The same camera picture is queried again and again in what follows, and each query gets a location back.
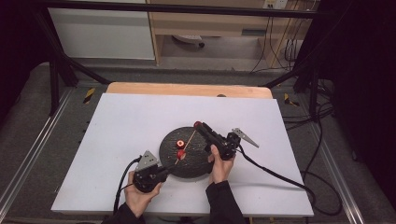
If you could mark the white wall socket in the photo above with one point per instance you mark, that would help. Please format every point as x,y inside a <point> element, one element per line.
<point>275,3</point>

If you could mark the thin wooden skewer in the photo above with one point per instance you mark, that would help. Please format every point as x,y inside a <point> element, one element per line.
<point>188,142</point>

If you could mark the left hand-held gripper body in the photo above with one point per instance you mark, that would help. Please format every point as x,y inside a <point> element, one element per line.
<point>148,177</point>

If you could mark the white power strip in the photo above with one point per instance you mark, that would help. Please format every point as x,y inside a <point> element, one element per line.
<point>186,38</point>

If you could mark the white cabinet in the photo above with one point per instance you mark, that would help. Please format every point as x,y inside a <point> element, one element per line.
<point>99,34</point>

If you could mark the person's left hand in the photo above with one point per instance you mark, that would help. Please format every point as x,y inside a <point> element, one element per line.
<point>138,199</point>

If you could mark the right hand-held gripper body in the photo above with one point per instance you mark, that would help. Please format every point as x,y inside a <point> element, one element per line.
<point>227,147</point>

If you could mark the black metal frame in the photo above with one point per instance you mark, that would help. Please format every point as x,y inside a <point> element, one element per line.
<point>186,8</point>

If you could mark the wooden table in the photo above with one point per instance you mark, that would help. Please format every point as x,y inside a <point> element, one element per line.
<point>186,90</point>

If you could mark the yellow black tape strip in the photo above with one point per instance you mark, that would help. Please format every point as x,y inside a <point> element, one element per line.
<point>290,100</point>
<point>89,95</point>

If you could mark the white board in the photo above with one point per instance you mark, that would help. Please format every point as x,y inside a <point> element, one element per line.
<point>124,124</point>

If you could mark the round black plate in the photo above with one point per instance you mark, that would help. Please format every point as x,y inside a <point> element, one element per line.
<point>193,161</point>

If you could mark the wooden shelf unit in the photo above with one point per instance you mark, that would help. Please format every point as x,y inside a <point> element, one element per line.
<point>202,25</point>

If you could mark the aluminium floor rail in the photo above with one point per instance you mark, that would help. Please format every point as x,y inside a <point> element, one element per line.
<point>37,140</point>
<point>327,155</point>

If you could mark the person's right hand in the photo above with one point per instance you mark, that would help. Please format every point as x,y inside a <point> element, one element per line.
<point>221,169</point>

